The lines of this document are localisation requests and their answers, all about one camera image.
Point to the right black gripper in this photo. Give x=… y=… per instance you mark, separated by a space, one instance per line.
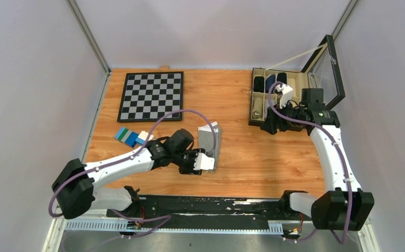
x=272 y=118

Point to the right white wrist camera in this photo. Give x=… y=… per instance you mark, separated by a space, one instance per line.
x=285 y=93

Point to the grey underwear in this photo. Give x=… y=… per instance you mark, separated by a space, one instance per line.
x=210 y=142

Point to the white blue toy block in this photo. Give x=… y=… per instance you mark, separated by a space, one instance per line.
x=143 y=137

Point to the black compartment storage box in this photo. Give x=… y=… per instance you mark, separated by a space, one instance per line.
x=320 y=71

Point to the black rolled underwear tall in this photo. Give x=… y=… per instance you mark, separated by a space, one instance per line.
x=282 y=77

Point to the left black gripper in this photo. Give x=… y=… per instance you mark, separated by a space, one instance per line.
x=189 y=170

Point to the right aluminium frame post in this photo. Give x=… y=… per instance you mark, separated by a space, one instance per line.
x=348 y=11

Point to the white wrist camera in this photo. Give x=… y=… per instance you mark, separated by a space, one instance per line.
x=285 y=93
x=204 y=163

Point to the beige rolled underwear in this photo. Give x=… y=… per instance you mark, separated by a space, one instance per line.
x=257 y=108

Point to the left aluminium frame post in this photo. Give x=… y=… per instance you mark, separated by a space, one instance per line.
x=81 y=21

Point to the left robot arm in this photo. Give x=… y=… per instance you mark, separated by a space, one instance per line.
x=81 y=187

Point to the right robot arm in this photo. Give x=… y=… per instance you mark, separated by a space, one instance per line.
x=344 y=205

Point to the black white chessboard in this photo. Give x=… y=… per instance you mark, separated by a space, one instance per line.
x=148 y=96

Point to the aluminium frame post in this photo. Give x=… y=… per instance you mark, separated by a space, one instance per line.
x=81 y=21
x=348 y=11

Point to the navy rolled underwear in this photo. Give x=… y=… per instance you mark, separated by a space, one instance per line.
x=270 y=80

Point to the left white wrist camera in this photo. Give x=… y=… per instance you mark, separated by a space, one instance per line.
x=204 y=163

